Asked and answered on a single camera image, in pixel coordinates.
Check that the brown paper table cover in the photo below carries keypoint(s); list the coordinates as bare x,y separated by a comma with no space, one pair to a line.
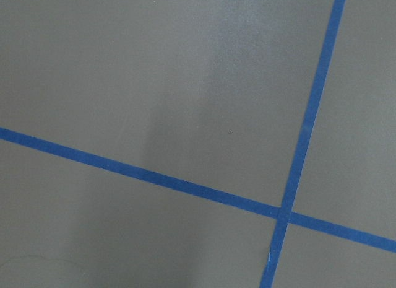
197,143

